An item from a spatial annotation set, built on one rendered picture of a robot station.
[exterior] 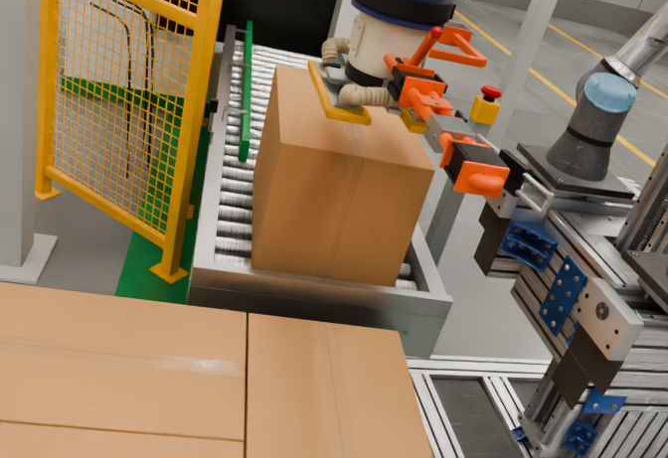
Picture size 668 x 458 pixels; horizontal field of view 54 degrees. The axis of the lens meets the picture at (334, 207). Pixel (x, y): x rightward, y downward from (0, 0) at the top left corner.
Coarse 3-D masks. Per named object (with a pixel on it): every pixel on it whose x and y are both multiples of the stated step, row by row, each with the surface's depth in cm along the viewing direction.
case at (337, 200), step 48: (288, 96) 186; (288, 144) 159; (336, 144) 165; (384, 144) 173; (288, 192) 165; (336, 192) 167; (384, 192) 168; (288, 240) 173; (336, 240) 174; (384, 240) 175
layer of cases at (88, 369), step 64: (0, 320) 142; (64, 320) 147; (128, 320) 152; (192, 320) 157; (256, 320) 162; (0, 384) 128; (64, 384) 131; (128, 384) 135; (192, 384) 139; (256, 384) 144; (320, 384) 148; (384, 384) 153; (0, 448) 116; (64, 448) 119; (128, 448) 122; (192, 448) 126; (256, 448) 129; (320, 448) 133; (384, 448) 137
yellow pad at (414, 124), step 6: (402, 108) 152; (402, 114) 151; (408, 114) 149; (414, 114) 149; (408, 120) 147; (414, 120) 147; (420, 120) 147; (408, 126) 146; (414, 126) 145; (420, 126) 145; (414, 132) 145; (420, 132) 146
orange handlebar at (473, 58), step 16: (432, 48) 158; (464, 48) 171; (464, 64) 161; (480, 64) 161; (416, 96) 123; (432, 96) 122; (416, 112) 121; (432, 112) 116; (448, 112) 119; (480, 176) 97
